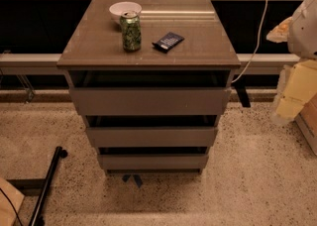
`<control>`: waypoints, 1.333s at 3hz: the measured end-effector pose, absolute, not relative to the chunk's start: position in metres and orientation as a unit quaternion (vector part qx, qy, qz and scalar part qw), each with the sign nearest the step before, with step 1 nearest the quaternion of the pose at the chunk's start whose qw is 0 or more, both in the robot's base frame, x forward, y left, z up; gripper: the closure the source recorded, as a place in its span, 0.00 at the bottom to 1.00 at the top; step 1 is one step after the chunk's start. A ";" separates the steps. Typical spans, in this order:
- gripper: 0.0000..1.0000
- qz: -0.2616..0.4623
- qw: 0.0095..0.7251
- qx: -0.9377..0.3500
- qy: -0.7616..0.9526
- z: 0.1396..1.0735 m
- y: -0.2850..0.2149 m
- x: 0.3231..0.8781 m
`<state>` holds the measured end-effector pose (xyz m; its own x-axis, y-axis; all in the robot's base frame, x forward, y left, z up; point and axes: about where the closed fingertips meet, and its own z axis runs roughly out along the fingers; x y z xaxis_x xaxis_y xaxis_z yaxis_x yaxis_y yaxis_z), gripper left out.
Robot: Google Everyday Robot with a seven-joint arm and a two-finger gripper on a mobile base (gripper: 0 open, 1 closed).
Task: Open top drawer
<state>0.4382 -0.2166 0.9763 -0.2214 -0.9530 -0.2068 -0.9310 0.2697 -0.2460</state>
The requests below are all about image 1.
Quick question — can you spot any grey drawer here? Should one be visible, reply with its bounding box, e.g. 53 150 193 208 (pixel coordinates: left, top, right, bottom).
97 155 209 170
86 127 218 148
69 88 230 116

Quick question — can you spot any green soda can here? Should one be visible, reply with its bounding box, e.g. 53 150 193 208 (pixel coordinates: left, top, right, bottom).
120 10 142 52

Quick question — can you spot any grey drawer cabinet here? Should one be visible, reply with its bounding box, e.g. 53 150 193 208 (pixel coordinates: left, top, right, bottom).
56 0 242 175

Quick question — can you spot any wooden board bottom left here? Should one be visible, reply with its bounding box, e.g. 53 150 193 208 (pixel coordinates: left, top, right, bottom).
0 177 25 226

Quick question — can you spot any black metal stand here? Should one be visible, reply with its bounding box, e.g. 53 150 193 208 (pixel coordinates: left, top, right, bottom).
8 146 67 226

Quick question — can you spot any grey top drawer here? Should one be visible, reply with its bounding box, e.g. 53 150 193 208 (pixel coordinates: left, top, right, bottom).
69 88 230 116

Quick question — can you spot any black thin cable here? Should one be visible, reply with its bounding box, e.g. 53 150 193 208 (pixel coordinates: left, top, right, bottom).
0 187 25 226

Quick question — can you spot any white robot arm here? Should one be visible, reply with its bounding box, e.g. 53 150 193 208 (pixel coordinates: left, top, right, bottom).
266 0 317 125

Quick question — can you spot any grey middle drawer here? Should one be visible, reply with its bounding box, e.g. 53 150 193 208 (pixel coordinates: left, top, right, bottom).
86 127 218 148

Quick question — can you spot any grey bottom drawer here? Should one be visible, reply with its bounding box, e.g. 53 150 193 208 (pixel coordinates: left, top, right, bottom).
97 155 209 170

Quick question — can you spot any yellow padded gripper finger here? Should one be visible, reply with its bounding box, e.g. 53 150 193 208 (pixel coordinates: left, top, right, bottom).
271 59 317 125

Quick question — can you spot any white bowl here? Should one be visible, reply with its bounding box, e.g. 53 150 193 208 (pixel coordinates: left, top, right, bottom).
109 1 142 24

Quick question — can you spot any white cable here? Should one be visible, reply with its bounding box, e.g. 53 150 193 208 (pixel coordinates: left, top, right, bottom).
231 0 268 84

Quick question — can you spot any blue tape cross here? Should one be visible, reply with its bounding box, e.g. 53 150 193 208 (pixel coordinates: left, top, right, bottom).
121 173 144 189

